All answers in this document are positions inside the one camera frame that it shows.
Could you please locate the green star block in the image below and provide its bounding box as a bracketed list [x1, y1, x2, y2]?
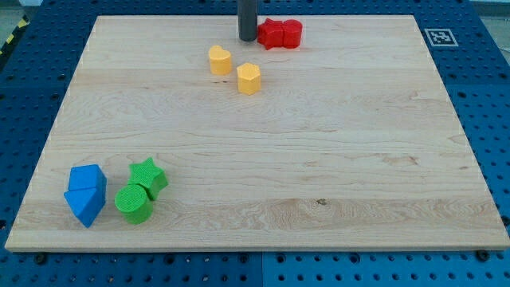
[127, 157, 168, 201]

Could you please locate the green cylinder block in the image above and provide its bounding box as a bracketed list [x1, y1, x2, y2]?
[115, 184, 153, 225]

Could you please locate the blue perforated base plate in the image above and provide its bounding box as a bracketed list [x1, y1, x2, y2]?
[1, 0, 509, 286]

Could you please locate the light wooden board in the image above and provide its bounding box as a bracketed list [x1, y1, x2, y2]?
[6, 15, 509, 253]

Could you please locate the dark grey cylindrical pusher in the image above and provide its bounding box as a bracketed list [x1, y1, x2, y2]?
[237, 0, 258, 41]

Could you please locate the red star block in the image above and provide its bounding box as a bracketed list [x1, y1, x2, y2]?
[257, 18, 284, 50]

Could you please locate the white fiducial marker tag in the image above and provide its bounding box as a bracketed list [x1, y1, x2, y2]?
[425, 28, 458, 47]

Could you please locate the red rounded block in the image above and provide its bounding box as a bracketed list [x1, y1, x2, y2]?
[282, 19, 303, 49]

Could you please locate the blue triangle block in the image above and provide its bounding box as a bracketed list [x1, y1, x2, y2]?
[64, 187, 106, 228]

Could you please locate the yellow heart block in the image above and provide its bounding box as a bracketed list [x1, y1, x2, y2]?
[208, 45, 232, 76]

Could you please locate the blue cube block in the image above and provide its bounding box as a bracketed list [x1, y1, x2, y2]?
[68, 164, 107, 198]

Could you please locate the yellow hexagon block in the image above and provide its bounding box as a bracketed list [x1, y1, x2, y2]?
[237, 62, 261, 95]

